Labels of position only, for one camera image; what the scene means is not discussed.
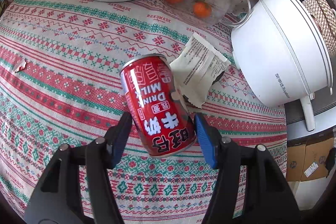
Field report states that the red milk drink can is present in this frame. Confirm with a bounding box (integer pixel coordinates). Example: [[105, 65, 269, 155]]
[[120, 54, 197, 157]]

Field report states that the cardboard box lower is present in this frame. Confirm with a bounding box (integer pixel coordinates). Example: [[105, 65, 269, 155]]
[[286, 137, 334, 182]]

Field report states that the small red white wrapper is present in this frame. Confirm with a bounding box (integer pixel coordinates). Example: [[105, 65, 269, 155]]
[[13, 59, 27, 73]]

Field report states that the patterned tablecloth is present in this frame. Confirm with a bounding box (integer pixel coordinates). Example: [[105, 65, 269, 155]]
[[0, 0, 288, 224]]

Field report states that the white printed sachet wrapper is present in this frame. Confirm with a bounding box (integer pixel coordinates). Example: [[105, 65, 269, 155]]
[[170, 33, 231, 108]]

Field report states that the white electric cooking pot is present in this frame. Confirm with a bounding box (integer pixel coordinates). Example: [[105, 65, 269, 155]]
[[231, 0, 333, 131]]

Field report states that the woven rope basket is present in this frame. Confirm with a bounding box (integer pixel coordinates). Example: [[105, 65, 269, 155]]
[[302, 0, 336, 57]]

